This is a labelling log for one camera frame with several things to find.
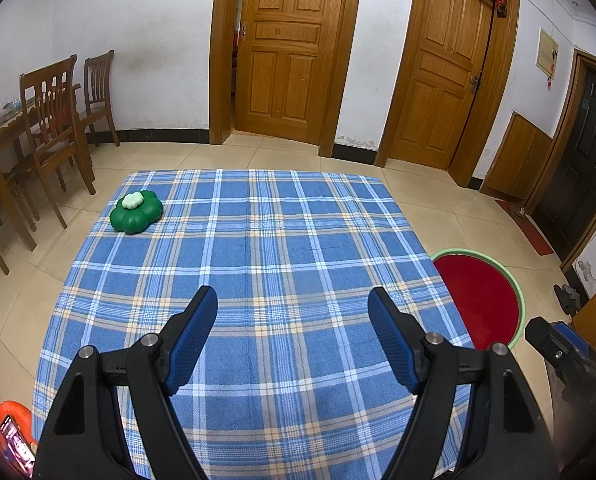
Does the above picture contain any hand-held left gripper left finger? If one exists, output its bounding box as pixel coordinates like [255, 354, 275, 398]
[37, 285, 219, 480]

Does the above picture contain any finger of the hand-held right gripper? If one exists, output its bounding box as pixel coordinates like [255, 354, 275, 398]
[553, 321, 596, 361]
[524, 316, 579, 376]

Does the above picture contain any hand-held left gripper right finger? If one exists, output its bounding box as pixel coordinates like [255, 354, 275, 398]
[368, 286, 559, 480]

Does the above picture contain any red bucket with green rim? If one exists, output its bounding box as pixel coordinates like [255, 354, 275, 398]
[430, 247, 525, 352]

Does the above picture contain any dark slipper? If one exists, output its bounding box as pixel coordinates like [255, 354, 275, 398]
[565, 287, 586, 316]
[553, 284, 579, 311]

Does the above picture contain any red doormat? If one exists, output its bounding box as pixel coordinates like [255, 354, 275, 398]
[495, 199, 554, 257]

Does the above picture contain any blue plaid tablecloth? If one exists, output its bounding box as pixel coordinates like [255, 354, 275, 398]
[33, 169, 479, 480]

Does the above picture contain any green flower-shaped toy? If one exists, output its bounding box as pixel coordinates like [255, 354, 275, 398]
[109, 190, 165, 235]

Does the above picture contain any dark entrance door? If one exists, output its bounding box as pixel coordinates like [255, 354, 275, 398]
[533, 67, 596, 261]

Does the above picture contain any smartphone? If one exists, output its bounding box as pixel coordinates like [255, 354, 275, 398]
[0, 415, 36, 466]

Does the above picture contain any orange round stool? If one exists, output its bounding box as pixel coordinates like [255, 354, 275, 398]
[0, 400, 39, 478]

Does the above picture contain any wooden panel door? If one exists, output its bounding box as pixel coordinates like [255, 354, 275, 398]
[388, 0, 494, 171]
[235, 0, 351, 145]

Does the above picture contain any low wooden wall cabinet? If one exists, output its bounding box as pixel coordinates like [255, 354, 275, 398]
[479, 111, 554, 203]

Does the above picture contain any beige wall box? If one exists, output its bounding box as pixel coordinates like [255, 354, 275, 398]
[535, 27, 560, 78]

